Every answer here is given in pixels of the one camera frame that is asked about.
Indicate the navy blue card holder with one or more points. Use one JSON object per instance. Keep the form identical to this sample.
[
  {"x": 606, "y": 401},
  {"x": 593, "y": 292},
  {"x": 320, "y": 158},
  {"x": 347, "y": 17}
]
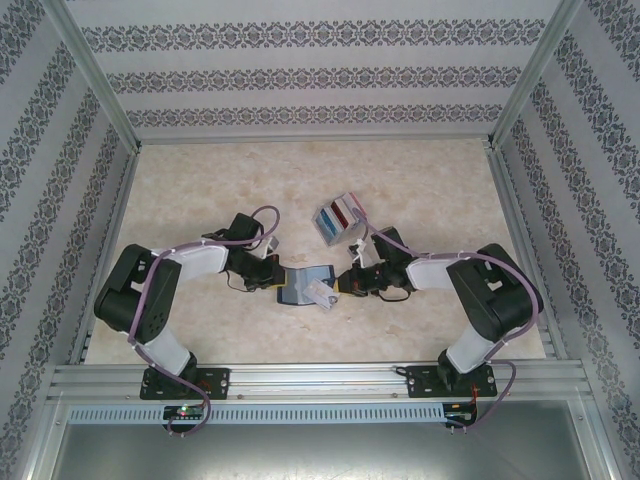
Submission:
[{"x": 295, "y": 285}]

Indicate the white grey credit card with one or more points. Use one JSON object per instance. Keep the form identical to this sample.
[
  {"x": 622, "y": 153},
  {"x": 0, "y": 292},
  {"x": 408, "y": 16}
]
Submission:
[{"x": 320, "y": 291}]

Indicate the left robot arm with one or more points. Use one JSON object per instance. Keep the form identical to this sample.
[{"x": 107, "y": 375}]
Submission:
[{"x": 195, "y": 264}]

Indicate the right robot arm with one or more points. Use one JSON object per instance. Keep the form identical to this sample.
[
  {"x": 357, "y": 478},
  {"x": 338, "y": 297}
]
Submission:
[{"x": 426, "y": 275}]

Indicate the red credit card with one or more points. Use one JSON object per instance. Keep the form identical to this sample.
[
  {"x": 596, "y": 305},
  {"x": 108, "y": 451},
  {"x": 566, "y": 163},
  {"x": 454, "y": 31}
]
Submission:
[{"x": 341, "y": 212}]

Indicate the pink credit card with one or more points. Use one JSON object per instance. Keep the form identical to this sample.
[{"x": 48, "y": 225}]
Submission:
[{"x": 356, "y": 201}]

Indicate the small black circuit board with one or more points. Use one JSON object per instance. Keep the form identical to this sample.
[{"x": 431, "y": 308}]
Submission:
[
  {"x": 462, "y": 414},
  {"x": 185, "y": 412}
]

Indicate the grey metal panel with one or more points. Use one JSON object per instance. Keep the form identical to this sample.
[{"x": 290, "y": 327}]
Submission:
[{"x": 320, "y": 455}]

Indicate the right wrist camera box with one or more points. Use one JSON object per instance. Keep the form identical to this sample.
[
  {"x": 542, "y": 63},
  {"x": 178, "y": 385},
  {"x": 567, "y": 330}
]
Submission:
[{"x": 358, "y": 252}]

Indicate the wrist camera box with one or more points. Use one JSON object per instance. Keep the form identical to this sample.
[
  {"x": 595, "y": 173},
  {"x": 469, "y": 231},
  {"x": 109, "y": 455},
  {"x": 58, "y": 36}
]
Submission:
[
  {"x": 273, "y": 244},
  {"x": 358, "y": 252}
]

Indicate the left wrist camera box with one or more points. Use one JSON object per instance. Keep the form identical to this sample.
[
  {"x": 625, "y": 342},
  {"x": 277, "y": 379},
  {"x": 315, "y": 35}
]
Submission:
[{"x": 273, "y": 244}]

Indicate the aluminium mounting rail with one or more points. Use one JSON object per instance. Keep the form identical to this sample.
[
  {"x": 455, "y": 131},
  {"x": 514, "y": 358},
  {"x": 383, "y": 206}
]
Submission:
[{"x": 320, "y": 381}]

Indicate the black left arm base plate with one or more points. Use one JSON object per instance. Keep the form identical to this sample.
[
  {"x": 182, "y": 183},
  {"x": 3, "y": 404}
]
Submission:
[{"x": 220, "y": 382}]

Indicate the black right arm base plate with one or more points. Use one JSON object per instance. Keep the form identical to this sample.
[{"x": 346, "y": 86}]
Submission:
[{"x": 422, "y": 382}]

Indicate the aluminium frame bar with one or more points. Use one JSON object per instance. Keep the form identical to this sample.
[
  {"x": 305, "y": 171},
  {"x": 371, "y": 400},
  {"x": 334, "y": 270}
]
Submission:
[{"x": 315, "y": 138}]

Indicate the aluminium side rail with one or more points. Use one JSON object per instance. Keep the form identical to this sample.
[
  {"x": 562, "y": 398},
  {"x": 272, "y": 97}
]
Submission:
[
  {"x": 125, "y": 192},
  {"x": 506, "y": 192}
]

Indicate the aluminium frame post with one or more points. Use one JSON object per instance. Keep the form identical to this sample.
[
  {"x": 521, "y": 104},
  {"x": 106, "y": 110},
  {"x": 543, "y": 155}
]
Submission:
[
  {"x": 95, "y": 75},
  {"x": 537, "y": 75}
]

